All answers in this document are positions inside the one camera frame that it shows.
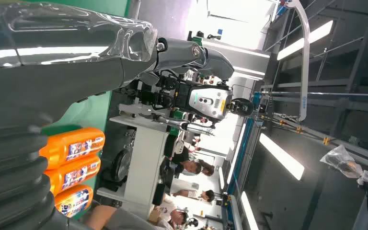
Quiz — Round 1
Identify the black round stool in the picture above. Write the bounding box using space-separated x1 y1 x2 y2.
111 148 133 183

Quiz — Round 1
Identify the person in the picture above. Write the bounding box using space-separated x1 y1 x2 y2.
164 136 203 176
171 178 216 204
85 205 161 230
198 160 216 177
148 194 190 230

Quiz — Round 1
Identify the clear plastic wrapped object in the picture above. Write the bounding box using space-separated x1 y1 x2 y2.
320 145 368 186

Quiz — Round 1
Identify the white gantry frame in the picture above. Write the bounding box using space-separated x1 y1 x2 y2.
284 0 311 123

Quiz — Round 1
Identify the long ceiling light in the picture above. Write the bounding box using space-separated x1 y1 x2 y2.
258 132 305 182
240 190 259 230
276 19 334 61

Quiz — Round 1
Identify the orange detergent bottle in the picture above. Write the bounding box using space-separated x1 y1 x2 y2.
54 184 94 219
44 154 102 196
39 126 106 170

